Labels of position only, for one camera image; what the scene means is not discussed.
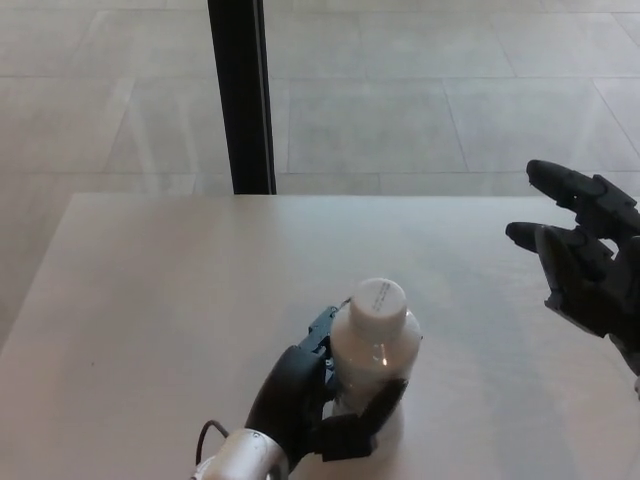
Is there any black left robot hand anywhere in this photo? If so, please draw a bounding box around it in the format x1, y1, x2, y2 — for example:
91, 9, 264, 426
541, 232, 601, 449
243, 295, 409, 464

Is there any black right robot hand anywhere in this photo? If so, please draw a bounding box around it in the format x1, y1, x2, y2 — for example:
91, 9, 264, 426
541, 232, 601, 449
505, 159, 640, 396

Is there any white plastic bottle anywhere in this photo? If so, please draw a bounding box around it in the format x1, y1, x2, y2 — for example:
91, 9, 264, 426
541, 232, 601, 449
328, 308, 424, 452

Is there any white bottle cap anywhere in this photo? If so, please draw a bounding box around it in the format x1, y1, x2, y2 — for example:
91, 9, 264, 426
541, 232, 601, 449
348, 278, 407, 337

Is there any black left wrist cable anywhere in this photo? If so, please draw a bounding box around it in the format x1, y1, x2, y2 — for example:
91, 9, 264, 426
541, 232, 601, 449
193, 419, 232, 471

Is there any black vertical window post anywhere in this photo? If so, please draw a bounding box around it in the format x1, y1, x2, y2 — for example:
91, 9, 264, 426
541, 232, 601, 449
207, 0, 277, 195

